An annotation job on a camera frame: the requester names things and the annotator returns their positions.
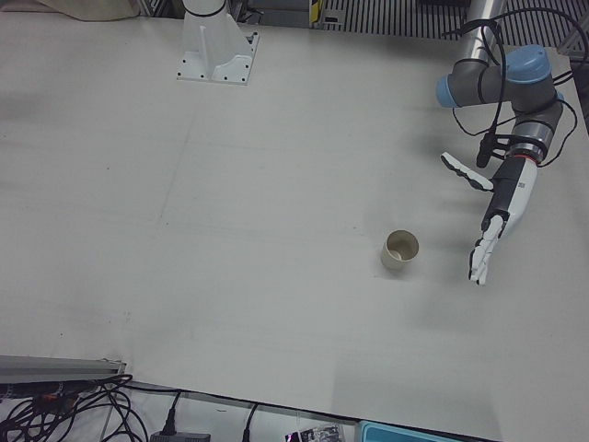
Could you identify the black power strip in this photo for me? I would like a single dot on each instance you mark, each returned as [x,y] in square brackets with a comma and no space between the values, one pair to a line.
[27,391]

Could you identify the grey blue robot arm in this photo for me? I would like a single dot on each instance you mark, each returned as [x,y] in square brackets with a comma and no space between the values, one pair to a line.
[524,69]

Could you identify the beige paper cup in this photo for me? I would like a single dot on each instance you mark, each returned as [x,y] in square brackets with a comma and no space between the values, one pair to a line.
[396,263]

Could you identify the aluminium rail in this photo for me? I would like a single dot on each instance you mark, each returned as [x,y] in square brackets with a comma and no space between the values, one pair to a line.
[55,366]

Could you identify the beige cloth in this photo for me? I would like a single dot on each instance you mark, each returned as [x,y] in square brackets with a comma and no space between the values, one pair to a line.
[87,8]

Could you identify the light blue plastic case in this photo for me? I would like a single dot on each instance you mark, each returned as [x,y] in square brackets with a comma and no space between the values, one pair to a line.
[405,433]

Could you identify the black white printed card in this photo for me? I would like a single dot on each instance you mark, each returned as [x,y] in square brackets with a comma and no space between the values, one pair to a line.
[317,433]

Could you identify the ribbed metal grille panel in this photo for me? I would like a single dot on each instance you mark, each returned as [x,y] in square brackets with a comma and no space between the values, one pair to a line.
[543,23]
[391,18]

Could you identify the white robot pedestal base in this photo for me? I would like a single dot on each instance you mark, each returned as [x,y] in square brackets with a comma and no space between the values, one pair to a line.
[216,50]

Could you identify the yellow black striped post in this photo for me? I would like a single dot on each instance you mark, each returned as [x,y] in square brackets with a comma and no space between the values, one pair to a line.
[315,10]

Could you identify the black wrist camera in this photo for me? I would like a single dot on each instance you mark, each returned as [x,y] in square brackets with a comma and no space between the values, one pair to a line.
[483,154]

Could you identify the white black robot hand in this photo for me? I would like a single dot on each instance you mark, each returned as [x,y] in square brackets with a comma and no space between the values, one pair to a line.
[515,193]

